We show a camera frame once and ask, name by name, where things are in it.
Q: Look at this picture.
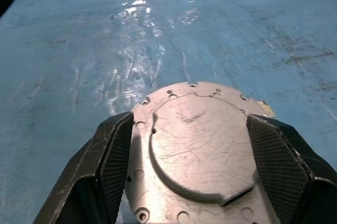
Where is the silver round motor lid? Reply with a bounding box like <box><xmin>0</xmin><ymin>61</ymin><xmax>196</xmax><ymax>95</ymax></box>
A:
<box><xmin>123</xmin><ymin>81</ymin><xmax>281</xmax><ymax>224</ymax></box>

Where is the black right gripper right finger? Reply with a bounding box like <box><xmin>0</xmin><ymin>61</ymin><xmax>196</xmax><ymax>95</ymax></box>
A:
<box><xmin>245</xmin><ymin>113</ymin><xmax>337</xmax><ymax>224</ymax></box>

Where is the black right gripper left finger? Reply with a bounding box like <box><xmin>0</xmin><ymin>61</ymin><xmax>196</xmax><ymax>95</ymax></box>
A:
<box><xmin>33</xmin><ymin>111</ymin><xmax>135</xmax><ymax>224</ymax></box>

